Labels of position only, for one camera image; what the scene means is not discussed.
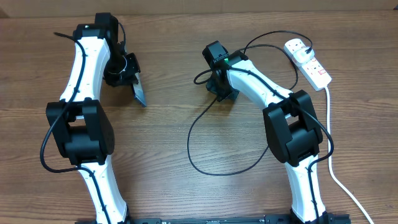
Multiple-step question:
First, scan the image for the black USB charging cable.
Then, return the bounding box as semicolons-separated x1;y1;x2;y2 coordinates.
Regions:
187;30;313;177

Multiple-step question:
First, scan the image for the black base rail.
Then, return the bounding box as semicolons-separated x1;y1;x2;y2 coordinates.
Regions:
74;213;352;224

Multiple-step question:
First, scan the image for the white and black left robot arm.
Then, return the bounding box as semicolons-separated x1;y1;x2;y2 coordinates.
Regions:
40;12;147;223

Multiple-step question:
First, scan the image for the Samsung Galaxy smartphone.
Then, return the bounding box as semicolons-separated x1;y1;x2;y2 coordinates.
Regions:
131;72;147;107

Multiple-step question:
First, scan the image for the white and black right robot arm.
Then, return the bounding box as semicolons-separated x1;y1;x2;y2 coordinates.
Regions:
202;41;330;223

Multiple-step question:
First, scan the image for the white power strip cord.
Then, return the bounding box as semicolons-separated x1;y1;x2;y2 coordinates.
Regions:
324;86;375;224

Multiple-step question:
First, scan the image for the white power strip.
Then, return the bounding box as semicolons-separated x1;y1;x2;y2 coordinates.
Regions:
284;39;332;91

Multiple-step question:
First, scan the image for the white charger plug adapter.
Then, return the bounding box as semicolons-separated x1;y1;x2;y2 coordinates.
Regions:
293;47;315;64

